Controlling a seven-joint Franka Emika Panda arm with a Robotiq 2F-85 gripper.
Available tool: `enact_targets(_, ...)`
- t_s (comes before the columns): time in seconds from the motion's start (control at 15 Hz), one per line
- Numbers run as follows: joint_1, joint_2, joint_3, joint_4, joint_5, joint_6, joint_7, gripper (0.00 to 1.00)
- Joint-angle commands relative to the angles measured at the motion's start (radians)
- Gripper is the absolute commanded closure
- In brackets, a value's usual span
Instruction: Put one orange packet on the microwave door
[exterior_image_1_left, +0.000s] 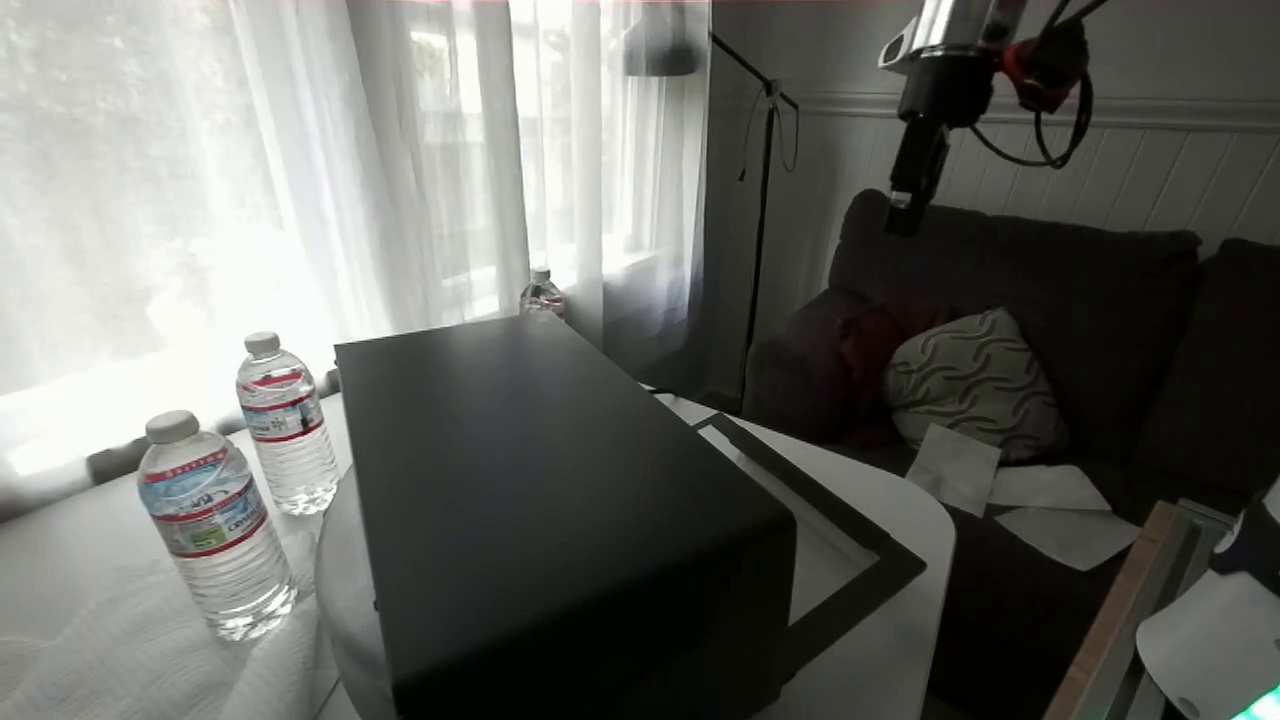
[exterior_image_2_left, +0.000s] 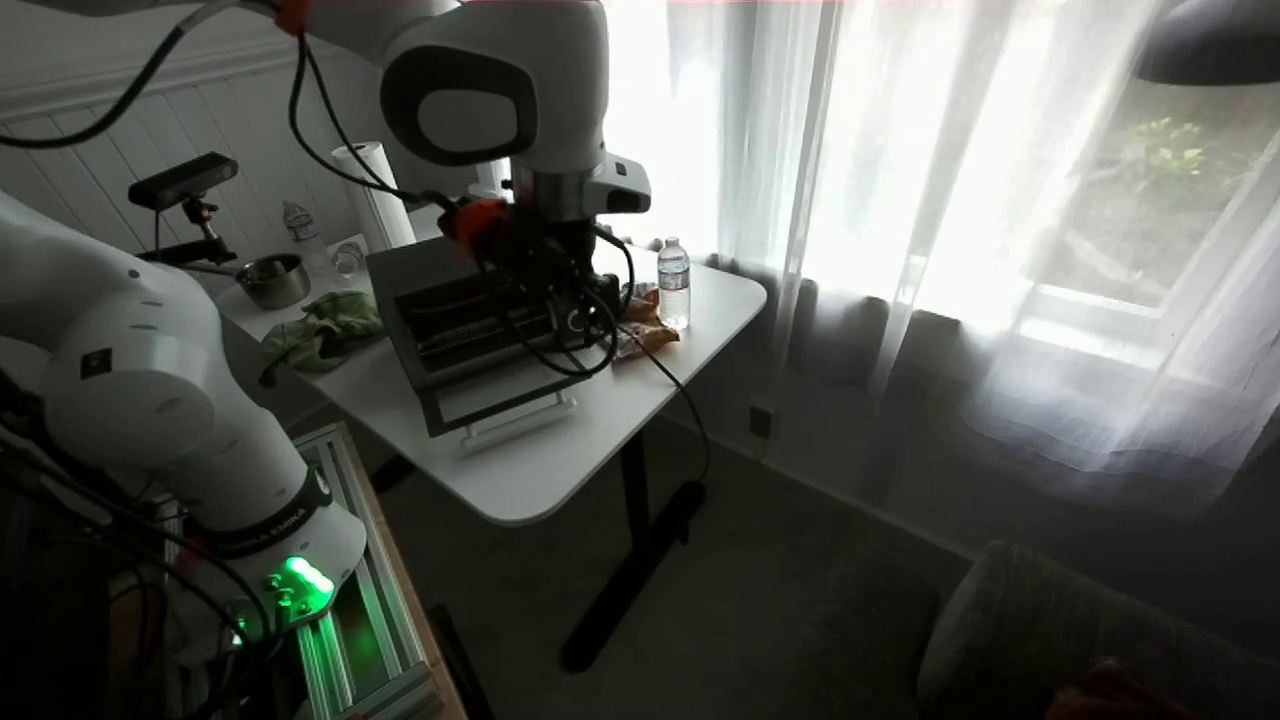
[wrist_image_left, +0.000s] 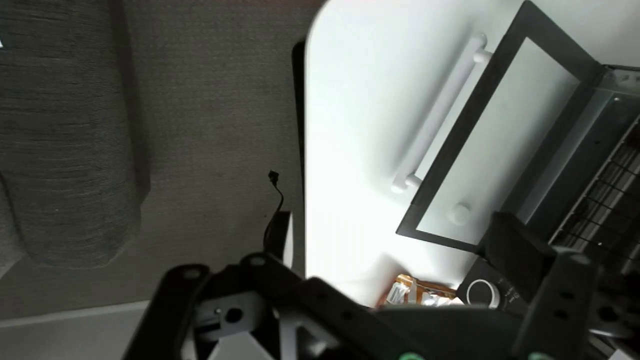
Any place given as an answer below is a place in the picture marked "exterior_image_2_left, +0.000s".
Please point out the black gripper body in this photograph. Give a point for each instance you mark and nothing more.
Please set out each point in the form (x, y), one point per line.
(564, 286)

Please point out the orange snack packet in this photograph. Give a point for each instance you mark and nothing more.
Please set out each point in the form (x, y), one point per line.
(637, 338)
(644, 306)

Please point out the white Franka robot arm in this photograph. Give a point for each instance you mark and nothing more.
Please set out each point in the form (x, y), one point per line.
(132, 347)

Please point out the glass toaster oven door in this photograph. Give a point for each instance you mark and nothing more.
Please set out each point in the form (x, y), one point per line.
(497, 396)

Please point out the clear plastic water bottle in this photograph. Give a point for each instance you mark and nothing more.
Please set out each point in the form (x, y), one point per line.
(675, 286)

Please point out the grey toaster oven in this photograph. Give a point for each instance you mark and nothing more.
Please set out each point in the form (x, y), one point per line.
(440, 286)

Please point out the white paper towel roll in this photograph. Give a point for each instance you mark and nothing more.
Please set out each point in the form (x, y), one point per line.
(381, 203)

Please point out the green cloth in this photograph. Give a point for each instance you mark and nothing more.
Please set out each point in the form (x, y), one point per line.
(324, 335)

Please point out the black table leg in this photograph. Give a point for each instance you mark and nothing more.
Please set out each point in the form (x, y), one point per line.
(632, 561)

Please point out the metal bowl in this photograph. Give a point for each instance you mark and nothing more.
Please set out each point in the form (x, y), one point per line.
(272, 280)

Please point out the white sheer curtain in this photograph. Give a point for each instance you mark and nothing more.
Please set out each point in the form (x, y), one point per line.
(932, 203)

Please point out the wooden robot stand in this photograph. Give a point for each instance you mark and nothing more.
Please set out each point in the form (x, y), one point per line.
(400, 627)

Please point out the grey armchair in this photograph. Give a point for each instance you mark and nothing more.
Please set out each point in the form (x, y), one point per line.
(1054, 642)

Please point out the dark lamp shade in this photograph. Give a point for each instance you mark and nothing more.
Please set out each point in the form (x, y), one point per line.
(1215, 44)

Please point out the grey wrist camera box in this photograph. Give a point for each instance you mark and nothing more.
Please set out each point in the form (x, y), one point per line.
(622, 187)

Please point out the wall power outlet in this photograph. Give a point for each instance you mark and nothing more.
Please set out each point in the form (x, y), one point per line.
(760, 423)

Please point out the black camera on tripod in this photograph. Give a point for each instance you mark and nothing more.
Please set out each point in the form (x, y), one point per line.
(186, 180)

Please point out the window with white frame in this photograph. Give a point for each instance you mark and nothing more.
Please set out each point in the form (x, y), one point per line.
(1173, 203)

